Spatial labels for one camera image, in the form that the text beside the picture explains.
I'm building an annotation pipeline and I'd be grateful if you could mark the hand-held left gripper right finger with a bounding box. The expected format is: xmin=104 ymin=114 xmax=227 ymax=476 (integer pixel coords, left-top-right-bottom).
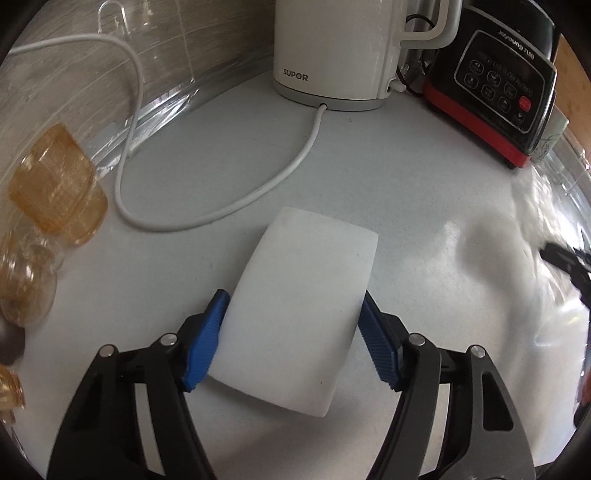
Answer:
xmin=358 ymin=291 xmax=539 ymax=480

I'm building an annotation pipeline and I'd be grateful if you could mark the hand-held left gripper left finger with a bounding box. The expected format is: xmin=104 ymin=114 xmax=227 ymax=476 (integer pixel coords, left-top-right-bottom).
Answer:
xmin=46 ymin=289 xmax=232 ymax=480

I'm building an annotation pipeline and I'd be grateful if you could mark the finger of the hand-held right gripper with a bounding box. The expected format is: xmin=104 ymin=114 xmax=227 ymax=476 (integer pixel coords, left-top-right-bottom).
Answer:
xmin=539 ymin=241 xmax=591 ymax=308

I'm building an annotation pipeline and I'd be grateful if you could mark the clear plastic bag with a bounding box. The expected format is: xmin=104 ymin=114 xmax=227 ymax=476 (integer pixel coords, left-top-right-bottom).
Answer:
xmin=503 ymin=175 xmax=591 ymax=324

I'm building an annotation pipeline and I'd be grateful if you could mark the white sponge block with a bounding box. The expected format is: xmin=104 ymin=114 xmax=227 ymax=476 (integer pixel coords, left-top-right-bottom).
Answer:
xmin=205 ymin=207 xmax=380 ymax=418

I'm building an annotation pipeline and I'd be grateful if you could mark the pale glass cup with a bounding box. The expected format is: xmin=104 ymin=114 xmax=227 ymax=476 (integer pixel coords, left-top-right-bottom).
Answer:
xmin=531 ymin=108 xmax=571 ymax=162

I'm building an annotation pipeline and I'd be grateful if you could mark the black red blender base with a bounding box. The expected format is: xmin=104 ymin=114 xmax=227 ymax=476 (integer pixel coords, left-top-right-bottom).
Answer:
xmin=422 ymin=0 xmax=561 ymax=171

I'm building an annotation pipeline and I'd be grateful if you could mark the faceted amber glass cup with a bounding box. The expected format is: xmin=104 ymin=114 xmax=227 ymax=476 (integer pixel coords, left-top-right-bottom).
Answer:
xmin=0 ymin=364 xmax=26 ymax=411

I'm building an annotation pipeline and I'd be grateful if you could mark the wooden cutting board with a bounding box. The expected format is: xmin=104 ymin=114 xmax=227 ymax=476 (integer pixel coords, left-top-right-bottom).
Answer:
xmin=556 ymin=28 xmax=591 ymax=93

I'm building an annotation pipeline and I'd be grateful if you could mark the ribbed amber glass mug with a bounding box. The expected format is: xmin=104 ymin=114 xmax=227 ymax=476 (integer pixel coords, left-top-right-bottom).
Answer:
xmin=8 ymin=124 xmax=109 ymax=245

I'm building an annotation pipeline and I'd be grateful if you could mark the white electric kettle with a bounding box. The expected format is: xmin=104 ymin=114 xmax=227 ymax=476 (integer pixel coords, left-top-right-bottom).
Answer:
xmin=270 ymin=0 xmax=462 ymax=112

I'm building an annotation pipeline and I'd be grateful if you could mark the clear glass jar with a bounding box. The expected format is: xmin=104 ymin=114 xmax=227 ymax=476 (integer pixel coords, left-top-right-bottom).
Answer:
xmin=95 ymin=0 xmax=158 ymax=40

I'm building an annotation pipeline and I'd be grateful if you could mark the white power cable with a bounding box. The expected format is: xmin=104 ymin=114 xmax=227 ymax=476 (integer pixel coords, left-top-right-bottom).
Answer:
xmin=9 ymin=37 xmax=329 ymax=232

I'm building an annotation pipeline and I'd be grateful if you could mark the black power cable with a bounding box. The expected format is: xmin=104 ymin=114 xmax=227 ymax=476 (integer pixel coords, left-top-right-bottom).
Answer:
xmin=399 ymin=11 xmax=439 ymax=97

